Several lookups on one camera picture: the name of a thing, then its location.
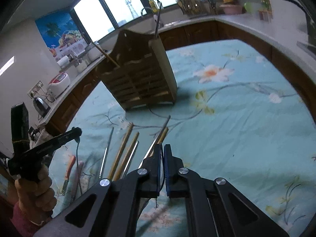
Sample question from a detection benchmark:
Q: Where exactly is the pink basin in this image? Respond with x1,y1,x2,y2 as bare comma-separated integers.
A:
220,4,244,15

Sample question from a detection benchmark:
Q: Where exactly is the floral teal tablecloth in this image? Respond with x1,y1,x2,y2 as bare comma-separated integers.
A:
49,39,316,237

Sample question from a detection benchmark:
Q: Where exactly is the large white cooker pot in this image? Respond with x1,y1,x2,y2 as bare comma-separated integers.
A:
85,43,103,61

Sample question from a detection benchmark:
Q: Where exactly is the kitchen faucet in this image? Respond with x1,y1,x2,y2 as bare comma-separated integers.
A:
141,6,164,28

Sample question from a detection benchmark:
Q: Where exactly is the wooden utensil holder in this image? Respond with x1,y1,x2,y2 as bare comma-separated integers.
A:
95,28,178,111

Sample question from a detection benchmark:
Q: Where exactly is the wall poster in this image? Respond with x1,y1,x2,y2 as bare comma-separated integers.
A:
35,12,86,60

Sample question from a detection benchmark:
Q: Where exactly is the wooden dish rack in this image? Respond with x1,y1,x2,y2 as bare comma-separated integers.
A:
175,0,203,16

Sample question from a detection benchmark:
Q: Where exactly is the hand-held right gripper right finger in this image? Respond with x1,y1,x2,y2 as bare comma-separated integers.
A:
164,144,290,237

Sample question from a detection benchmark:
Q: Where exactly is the wall socket strip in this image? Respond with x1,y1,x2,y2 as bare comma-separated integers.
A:
28,80,44,97

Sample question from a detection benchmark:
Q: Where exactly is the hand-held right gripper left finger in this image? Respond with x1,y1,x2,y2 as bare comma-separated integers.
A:
33,143,165,237

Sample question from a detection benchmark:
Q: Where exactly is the kitchen window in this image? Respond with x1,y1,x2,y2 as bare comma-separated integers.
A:
71,0,228,42

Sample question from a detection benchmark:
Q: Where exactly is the wooden spoon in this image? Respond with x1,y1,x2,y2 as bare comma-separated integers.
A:
83,33,121,69

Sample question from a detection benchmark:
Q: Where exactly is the paper towel roll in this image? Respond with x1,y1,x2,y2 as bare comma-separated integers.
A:
57,55,71,68

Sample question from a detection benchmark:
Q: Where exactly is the wooden chopstick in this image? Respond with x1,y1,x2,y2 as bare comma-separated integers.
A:
108,123,134,181
114,132,140,181
157,127,169,144

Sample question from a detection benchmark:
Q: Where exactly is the electric kettle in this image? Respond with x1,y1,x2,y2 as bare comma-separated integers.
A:
33,96,50,118

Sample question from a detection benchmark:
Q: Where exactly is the person's left hand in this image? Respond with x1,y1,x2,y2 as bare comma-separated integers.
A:
7,164,58,226

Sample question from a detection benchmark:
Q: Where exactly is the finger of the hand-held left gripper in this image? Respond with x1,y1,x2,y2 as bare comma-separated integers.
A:
29,127,83,159

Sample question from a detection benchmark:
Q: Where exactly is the orange handled knife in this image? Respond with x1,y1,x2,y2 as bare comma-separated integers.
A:
63,154,76,198

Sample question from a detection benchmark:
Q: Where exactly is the white and red rice cooker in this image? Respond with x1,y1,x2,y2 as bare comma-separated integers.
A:
47,72,71,99

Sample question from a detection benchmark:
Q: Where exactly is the metal chopstick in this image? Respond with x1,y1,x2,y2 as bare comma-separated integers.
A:
123,141,139,176
99,127,114,179
138,115,171,169
154,2,163,37

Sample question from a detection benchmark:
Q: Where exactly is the person's left forearm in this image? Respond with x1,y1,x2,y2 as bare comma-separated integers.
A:
0,201,53,237

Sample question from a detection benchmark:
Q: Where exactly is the small white pot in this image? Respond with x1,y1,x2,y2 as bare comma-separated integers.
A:
74,60,88,73

